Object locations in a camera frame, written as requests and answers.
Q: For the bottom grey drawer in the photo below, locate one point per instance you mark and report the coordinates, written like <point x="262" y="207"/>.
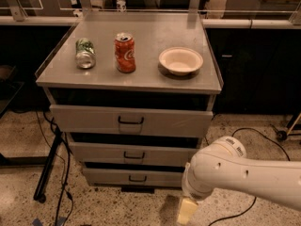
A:
<point x="123" y="177"/>

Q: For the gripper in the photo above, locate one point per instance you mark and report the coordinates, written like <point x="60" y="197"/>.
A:
<point x="192" y="192"/>

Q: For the top grey drawer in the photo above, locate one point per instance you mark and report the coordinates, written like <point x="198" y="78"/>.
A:
<point x="131" y="121"/>

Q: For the green soda can lying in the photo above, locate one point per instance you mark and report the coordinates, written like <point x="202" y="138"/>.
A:
<point x="85" y="54"/>

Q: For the middle grey drawer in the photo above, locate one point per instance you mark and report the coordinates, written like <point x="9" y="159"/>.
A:
<point x="130" y="154"/>

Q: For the white horizontal rail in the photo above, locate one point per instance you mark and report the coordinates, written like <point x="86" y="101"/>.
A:
<point x="208" y="23"/>

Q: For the grey drawer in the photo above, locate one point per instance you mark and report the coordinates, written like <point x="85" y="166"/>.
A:
<point x="123" y="177"/>
<point x="131" y="121"/>
<point x="130" y="154"/>

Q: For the grey metal drawer cabinet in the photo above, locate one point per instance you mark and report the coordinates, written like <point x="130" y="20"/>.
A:
<point x="150" y="86"/>

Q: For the white paper bowl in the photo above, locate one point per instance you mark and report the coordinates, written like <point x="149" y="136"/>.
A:
<point x="181" y="61"/>

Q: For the red cola can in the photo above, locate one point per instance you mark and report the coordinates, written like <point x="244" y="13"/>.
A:
<point x="125" y="52"/>

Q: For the black stand leg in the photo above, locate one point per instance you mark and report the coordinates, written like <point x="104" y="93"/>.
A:
<point x="39" y="195"/>

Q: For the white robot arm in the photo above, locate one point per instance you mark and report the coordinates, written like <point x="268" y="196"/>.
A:
<point x="223" y="164"/>

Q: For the clear plastic water bottle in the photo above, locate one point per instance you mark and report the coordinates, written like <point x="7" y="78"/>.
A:
<point x="121" y="5"/>

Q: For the wheeled black cart base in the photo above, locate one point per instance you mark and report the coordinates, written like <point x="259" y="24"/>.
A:
<point x="293" y="128"/>

